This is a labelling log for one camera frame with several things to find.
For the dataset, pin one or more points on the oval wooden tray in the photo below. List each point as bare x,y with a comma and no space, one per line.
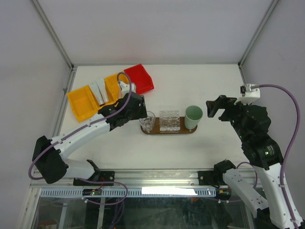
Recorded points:
156,129

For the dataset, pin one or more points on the aluminium frame post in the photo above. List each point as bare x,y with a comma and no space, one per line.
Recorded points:
268,13
52,33

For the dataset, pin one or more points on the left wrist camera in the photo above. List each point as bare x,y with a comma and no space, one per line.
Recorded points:
125,88

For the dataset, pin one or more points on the clear plastic cup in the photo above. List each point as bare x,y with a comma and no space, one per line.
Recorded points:
147,124

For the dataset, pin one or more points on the white slotted cable duct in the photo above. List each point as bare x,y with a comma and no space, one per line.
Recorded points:
144,192

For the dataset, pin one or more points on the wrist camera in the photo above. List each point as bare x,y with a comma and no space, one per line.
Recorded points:
125,88
250,93

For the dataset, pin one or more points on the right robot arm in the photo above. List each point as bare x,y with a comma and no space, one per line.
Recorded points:
275,209

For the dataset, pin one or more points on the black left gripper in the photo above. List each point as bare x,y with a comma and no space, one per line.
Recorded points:
141,112

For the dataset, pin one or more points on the pale green cup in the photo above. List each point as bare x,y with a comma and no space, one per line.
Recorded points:
193,115

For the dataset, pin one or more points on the yellow toothpaste bin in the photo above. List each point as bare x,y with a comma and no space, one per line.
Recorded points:
103,104

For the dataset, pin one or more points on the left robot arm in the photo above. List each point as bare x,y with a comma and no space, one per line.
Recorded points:
51,156

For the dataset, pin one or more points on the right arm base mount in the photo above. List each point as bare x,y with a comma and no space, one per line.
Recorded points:
214,177

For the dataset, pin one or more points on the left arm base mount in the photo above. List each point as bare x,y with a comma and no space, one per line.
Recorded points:
99,177

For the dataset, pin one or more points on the left aluminium frame post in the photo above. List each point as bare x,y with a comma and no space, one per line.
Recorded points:
52,33

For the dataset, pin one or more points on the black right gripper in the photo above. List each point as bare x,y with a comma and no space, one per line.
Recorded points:
222,102

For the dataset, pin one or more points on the clear compartment organizer box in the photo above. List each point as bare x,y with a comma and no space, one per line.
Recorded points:
169,122

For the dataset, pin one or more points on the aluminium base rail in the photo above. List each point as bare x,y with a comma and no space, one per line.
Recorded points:
135,178

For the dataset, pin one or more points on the white toothpaste tube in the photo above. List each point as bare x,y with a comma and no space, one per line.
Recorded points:
96,92
102,88

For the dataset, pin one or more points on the empty yellow bin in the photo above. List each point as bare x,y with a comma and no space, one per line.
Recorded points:
83,103

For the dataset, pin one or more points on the red plastic bin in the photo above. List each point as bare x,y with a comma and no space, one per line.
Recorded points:
140,78

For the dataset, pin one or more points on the yellow toothbrush bin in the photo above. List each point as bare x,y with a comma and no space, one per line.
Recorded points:
112,88

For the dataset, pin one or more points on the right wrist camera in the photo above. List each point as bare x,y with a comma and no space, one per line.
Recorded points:
250,93

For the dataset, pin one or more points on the right aluminium frame post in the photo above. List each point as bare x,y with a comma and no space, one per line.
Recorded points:
268,13

